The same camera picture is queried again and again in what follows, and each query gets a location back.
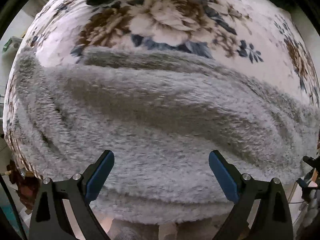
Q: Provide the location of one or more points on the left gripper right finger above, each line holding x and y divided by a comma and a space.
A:
273, 218

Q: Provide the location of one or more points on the green white package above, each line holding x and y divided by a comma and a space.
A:
13, 43

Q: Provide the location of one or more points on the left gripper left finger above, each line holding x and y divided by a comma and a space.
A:
49, 218

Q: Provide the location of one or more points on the grey fluffy pants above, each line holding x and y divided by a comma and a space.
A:
160, 113

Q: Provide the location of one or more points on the floral bed blanket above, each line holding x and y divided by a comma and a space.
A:
253, 37

